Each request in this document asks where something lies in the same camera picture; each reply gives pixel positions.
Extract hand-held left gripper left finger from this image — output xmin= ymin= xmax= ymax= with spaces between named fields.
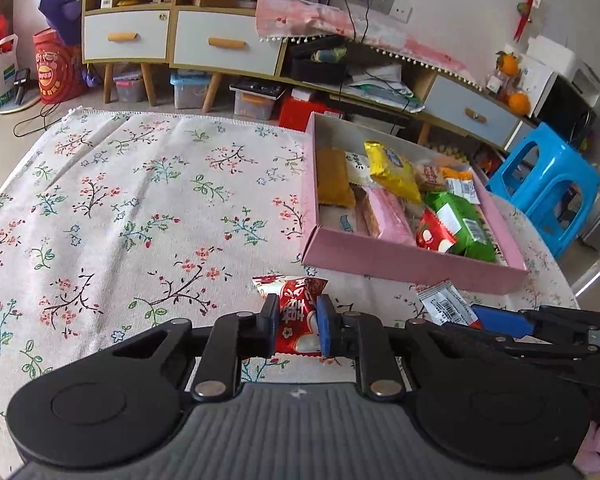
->
xmin=107 ymin=294 xmax=281 ymax=402

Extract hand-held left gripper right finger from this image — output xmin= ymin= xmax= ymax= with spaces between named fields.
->
xmin=316 ymin=294 xmax=486 ymax=401

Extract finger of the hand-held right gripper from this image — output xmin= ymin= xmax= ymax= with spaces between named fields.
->
xmin=470 ymin=304 xmax=600 ymax=361
xmin=522 ymin=305 xmax=600 ymax=333

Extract red snack packet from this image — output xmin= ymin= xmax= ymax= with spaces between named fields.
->
xmin=252 ymin=275 xmax=331 ymax=358
xmin=415 ymin=207 xmax=458 ymax=253

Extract small white barcode packet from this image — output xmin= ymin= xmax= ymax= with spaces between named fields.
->
xmin=416 ymin=280 xmax=481 ymax=328

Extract pink cardboard box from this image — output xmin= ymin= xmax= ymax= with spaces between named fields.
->
xmin=300 ymin=112 xmax=530 ymax=296

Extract green snack packet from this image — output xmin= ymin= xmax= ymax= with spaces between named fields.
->
xmin=424 ymin=191 xmax=498 ymax=262

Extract pink snack packet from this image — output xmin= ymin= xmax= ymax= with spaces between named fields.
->
xmin=362 ymin=185 xmax=417 ymax=247

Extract gold snack packet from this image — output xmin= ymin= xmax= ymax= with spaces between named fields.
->
xmin=315 ymin=146 xmax=357 ymax=208

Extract yellow foil snack packet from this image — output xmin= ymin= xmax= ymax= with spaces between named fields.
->
xmin=364 ymin=141 xmax=423 ymax=205

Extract blue plastic stool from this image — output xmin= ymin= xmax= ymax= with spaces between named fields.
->
xmin=487 ymin=122 xmax=600 ymax=261

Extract yellow egg tray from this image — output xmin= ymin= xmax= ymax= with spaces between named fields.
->
xmin=430 ymin=141 xmax=473 ymax=161

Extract floral tablecloth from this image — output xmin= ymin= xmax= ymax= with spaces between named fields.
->
xmin=0 ymin=107 xmax=581 ymax=480

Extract black appliance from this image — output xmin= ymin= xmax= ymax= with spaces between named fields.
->
xmin=535 ymin=72 xmax=600 ymax=146

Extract red shoe box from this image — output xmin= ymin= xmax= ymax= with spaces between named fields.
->
xmin=279 ymin=95 xmax=343 ymax=133

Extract orange fruit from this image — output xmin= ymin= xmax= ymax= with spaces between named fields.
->
xmin=497 ymin=52 xmax=521 ymax=78
xmin=507 ymin=91 xmax=532 ymax=116

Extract white drawer under pink cloth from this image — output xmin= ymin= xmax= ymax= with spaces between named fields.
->
xmin=422 ymin=72 xmax=523 ymax=148

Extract clear storage box black lid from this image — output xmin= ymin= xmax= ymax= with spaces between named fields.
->
xmin=230 ymin=80 xmax=286 ymax=122

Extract clear storage box blue lid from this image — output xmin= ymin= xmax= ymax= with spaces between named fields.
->
xmin=170 ymin=70 xmax=213 ymax=110

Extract black open box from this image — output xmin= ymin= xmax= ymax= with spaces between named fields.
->
xmin=290 ymin=35 xmax=351 ymax=86

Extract clear storage box pink contents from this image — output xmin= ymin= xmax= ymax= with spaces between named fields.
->
xmin=112 ymin=65 xmax=146 ymax=106

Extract wide white drawer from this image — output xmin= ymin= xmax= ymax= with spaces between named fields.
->
xmin=172 ymin=10 xmax=287 ymax=78

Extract pink fringed cloth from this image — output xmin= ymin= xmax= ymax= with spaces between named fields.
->
xmin=256 ymin=0 xmax=468 ymax=76

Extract red hanging decoration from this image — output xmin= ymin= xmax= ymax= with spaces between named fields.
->
xmin=512 ymin=0 xmax=548 ymax=43

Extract red round bag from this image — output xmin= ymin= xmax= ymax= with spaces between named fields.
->
xmin=32 ymin=27 xmax=88 ymax=106

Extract white drawer with keyhole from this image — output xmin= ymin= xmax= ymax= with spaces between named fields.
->
xmin=82 ymin=10 xmax=171 ymax=63

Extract black handheld device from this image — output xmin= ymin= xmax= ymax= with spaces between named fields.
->
xmin=12 ymin=67 xmax=31 ymax=106

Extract purple round object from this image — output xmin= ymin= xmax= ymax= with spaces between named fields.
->
xmin=37 ymin=0 xmax=86 ymax=46

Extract black floor cable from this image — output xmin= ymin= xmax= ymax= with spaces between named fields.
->
xmin=12 ymin=102 xmax=76 ymax=138

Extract white wall socket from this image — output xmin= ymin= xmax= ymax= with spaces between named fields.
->
xmin=337 ymin=0 xmax=413 ymax=23

